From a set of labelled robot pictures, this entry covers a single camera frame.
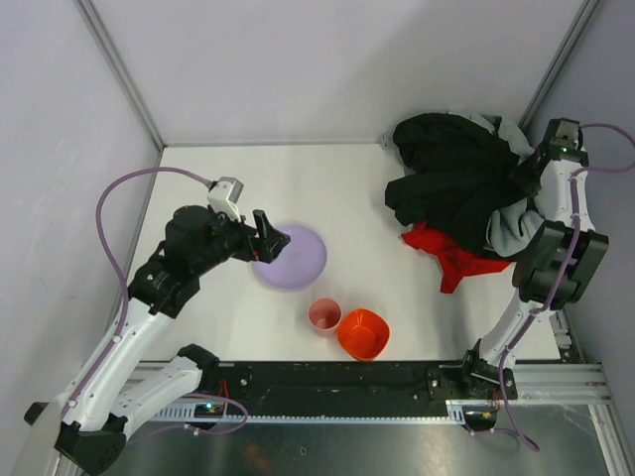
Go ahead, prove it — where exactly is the grey cloth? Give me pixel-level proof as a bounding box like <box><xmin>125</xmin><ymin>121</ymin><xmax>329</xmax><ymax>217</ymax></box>
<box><xmin>461</xmin><ymin>113</ymin><xmax>544</xmax><ymax>260</ymax></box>

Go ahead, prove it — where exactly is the black cloth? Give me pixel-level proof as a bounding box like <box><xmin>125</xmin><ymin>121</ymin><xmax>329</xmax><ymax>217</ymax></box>
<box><xmin>384</xmin><ymin>112</ymin><xmax>529</xmax><ymax>259</ymax></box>

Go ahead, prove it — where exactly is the red cloth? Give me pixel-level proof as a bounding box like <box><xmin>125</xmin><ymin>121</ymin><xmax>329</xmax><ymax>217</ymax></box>
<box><xmin>401</xmin><ymin>223</ymin><xmax>511</xmax><ymax>295</ymax></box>

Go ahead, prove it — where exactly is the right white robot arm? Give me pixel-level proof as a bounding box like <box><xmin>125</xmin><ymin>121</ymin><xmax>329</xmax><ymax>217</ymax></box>
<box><xmin>458</xmin><ymin>118</ymin><xmax>609</xmax><ymax>400</ymax></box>

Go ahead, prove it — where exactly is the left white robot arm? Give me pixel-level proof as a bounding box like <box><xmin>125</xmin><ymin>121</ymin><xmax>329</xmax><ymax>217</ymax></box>
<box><xmin>13</xmin><ymin>205</ymin><xmax>291</xmax><ymax>475</ymax></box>

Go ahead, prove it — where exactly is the lilac plastic plate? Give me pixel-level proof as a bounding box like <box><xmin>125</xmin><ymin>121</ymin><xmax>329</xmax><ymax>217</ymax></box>
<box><xmin>253</xmin><ymin>223</ymin><xmax>327</xmax><ymax>291</ymax></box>

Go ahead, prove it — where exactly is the pink plastic cup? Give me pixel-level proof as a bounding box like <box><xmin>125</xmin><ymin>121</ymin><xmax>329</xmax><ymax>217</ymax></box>
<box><xmin>308</xmin><ymin>297</ymin><xmax>342</xmax><ymax>337</ymax></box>

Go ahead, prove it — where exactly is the orange plastic bowl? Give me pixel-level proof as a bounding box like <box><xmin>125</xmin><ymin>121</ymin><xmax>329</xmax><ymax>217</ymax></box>
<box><xmin>336</xmin><ymin>308</ymin><xmax>391</xmax><ymax>362</ymax></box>

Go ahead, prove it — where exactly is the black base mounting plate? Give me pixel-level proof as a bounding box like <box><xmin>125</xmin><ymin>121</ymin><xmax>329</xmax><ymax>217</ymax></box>
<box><xmin>195</xmin><ymin>361</ymin><xmax>518</xmax><ymax>418</ymax></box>

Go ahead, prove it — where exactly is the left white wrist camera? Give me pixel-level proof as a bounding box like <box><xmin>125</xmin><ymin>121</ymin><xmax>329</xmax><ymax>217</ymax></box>
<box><xmin>206</xmin><ymin>177</ymin><xmax>244</xmax><ymax>222</ymax></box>

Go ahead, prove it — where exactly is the grey slotted cable duct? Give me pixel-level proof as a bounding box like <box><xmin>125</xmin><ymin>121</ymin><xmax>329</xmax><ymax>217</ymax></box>
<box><xmin>153</xmin><ymin>399</ymin><xmax>495</xmax><ymax>426</ymax></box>

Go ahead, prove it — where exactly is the right aluminium frame post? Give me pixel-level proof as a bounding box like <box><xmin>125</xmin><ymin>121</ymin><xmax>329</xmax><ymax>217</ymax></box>
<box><xmin>519</xmin><ymin>0</ymin><xmax>604</xmax><ymax>131</ymax></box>

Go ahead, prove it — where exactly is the aluminium frame post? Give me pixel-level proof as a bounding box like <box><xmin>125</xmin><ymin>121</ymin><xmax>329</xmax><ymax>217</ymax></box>
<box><xmin>519</xmin><ymin>0</ymin><xmax>604</xmax><ymax>131</ymax></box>
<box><xmin>73</xmin><ymin>0</ymin><xmax>166</xmax><ymax>153</ymax></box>

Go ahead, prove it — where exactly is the left aluminium frame post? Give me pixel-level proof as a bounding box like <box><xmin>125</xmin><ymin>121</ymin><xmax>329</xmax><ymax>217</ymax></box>
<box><xmin>73</xmin><ymin>0</ymin><xmax>166</xmax><ymax>153</ymax></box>

